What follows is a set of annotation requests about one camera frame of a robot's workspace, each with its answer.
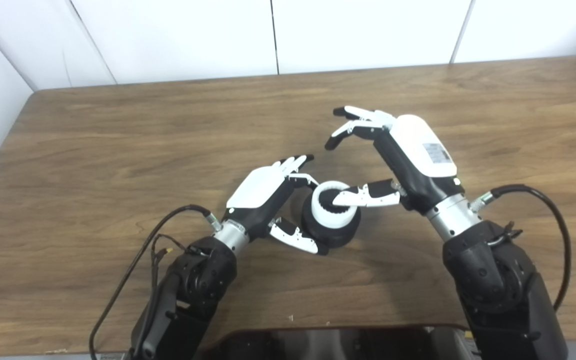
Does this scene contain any thin black wire bundle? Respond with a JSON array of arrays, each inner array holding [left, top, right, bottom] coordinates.
[[488, 221, 524, 247]]

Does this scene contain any black robot torso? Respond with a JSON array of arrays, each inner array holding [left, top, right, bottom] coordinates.
[[203, 326, 474, 360]]

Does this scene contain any thick black wrist cable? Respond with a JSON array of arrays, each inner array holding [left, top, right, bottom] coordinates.
[[469, 184, 572, 313], [88, 204, 224, 360]]

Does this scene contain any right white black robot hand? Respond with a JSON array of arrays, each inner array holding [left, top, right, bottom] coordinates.
[[324, 105, 466, 216]]

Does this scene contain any white plastic ring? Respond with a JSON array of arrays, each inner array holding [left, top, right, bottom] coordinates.
[[311, 180, 359, 230]]

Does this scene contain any right thick black wrist cable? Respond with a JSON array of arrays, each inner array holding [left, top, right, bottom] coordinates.
[[469, 184, 572, 313]]

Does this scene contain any left thick black wrist cable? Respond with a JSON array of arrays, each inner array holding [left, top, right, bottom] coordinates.
[[88, 204, 224, 360]]

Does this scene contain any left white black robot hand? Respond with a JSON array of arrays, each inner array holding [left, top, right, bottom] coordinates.
[[222, 154, 330, 256]]

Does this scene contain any round black stepped part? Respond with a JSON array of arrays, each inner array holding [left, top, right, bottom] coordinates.
[[301, 192, 362, 249]]

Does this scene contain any thin wire with yellow connector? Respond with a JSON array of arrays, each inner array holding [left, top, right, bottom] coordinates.
[[150, 233, 204, 291]]

